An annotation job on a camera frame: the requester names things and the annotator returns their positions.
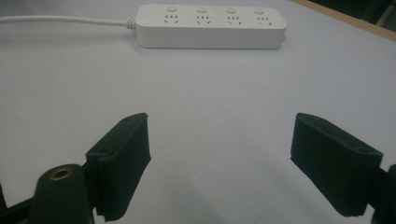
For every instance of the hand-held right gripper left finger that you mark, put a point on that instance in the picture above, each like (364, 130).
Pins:
(123, 165)

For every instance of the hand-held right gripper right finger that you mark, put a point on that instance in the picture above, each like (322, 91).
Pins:
(333, 168)

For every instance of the white power strip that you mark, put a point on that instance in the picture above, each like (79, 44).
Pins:
(210, 26)

